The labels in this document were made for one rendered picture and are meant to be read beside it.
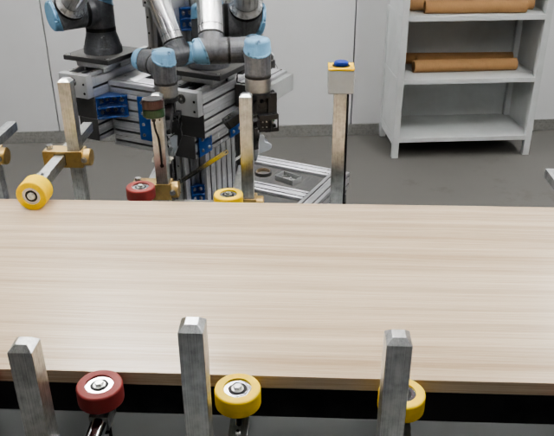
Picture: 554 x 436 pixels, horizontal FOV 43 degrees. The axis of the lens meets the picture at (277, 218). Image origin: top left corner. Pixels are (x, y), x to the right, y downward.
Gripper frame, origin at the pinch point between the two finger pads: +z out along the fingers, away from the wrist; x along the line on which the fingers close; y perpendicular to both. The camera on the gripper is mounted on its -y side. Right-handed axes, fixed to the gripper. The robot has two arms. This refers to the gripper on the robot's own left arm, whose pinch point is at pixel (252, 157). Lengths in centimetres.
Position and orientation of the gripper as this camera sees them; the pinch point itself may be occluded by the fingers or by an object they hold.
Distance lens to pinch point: 210.1
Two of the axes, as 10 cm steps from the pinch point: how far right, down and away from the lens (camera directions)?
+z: 0.1, 8.9, 4.5
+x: -3.0, -4.3, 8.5
